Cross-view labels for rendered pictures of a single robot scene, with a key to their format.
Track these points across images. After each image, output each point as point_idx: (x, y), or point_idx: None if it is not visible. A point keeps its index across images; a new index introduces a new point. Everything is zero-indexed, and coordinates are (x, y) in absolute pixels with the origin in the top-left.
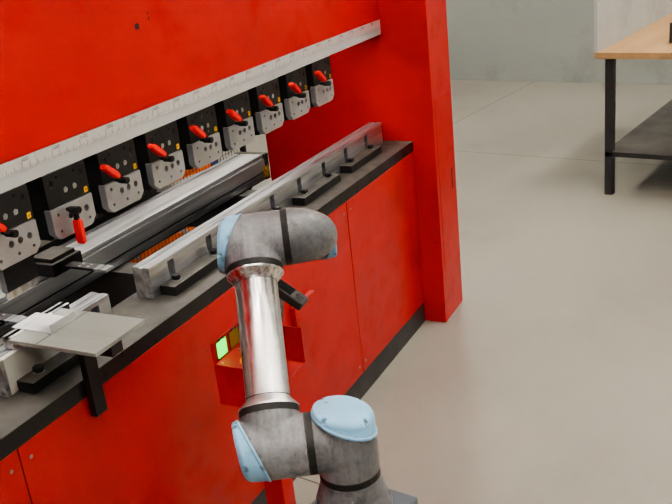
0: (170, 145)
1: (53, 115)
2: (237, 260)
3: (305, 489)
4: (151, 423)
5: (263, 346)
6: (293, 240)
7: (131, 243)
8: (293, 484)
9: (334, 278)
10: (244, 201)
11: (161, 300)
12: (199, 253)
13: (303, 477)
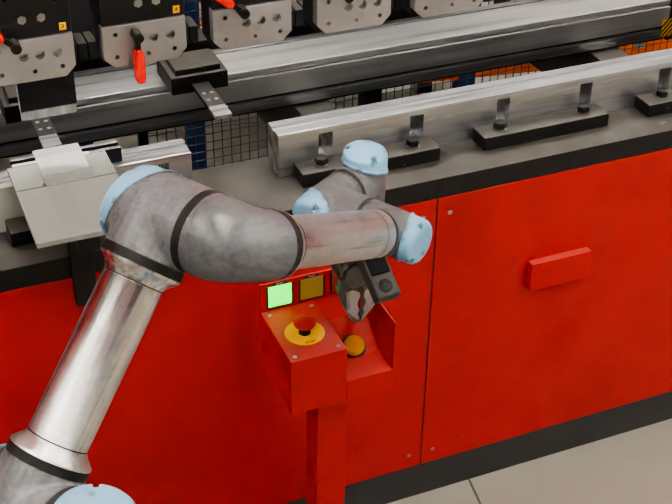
0: None
1: None
2: (108, 238)
3: (459, 503)
4: (184, 337)
5: (70, 373)
6: (182, 248)
7: (340, 77)
8: (453, 486)
9: (657, 242)
10: (531, 78)
11: (282, 185)
12: (390, 136)
13: (474, 485)
